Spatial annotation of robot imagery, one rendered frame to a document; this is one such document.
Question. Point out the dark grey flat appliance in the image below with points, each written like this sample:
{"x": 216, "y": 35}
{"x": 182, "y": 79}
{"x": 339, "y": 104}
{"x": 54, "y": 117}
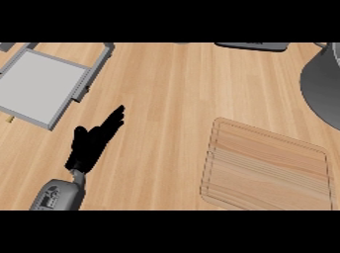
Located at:
{"x": 252, "y": 46}

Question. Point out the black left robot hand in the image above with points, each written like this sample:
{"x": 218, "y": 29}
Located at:
{"x": 92, "y": 143}

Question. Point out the grey open drawer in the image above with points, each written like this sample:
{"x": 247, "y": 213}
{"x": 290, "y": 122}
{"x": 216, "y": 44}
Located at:
{"x": 40, "y": 85}

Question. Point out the small yellow peg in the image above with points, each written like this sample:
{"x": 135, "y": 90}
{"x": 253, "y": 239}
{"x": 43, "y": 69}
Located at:
{"x": 11, "y": 120}

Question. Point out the wooden cutting board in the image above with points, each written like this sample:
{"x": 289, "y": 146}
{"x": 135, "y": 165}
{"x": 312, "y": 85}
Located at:
{"x": 269, "y": 166}

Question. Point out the grey metal pot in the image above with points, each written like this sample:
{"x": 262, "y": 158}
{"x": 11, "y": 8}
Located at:
{"x": 330, "y": 89}

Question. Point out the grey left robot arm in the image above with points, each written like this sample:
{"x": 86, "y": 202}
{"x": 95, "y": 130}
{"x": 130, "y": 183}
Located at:
{"x": 62, "y": 194}

